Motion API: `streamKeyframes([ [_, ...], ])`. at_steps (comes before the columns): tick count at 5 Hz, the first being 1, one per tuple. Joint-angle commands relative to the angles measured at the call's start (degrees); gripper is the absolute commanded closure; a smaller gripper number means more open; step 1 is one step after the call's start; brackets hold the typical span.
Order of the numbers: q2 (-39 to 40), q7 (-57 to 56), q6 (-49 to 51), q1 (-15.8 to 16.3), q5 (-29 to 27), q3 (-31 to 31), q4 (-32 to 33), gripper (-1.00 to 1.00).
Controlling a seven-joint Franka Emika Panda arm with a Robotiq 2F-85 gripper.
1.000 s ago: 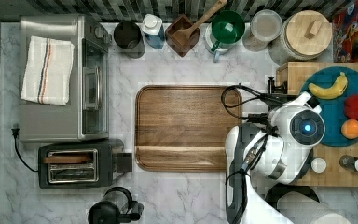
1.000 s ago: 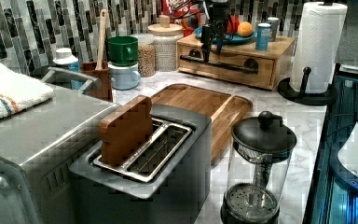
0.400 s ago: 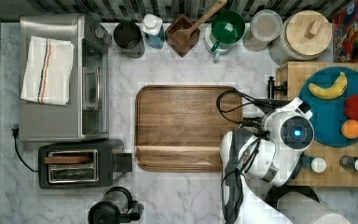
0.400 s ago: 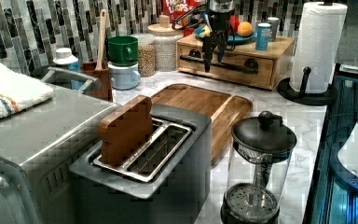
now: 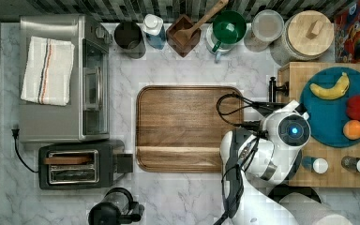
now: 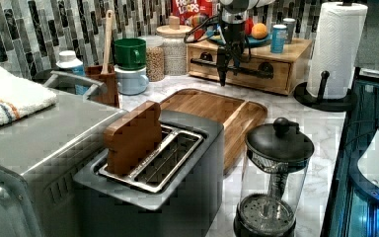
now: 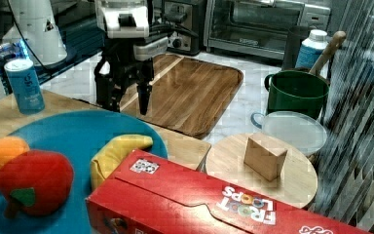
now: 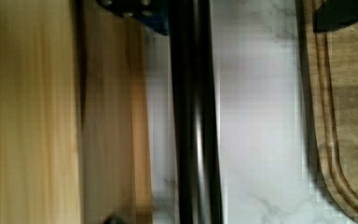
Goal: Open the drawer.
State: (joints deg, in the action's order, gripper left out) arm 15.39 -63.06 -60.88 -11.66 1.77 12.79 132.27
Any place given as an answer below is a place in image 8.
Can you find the wooden drawer cabinet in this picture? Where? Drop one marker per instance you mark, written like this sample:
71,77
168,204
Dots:
73,115

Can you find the black drawer handle bar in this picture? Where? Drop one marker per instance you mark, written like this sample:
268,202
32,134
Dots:
199,185

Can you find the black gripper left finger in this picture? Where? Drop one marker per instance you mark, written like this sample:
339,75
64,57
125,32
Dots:
152,14

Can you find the wooden cutting board tray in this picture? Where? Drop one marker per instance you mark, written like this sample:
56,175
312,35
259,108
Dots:
329,69

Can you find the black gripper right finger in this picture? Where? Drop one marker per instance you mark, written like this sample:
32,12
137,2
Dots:
334,15

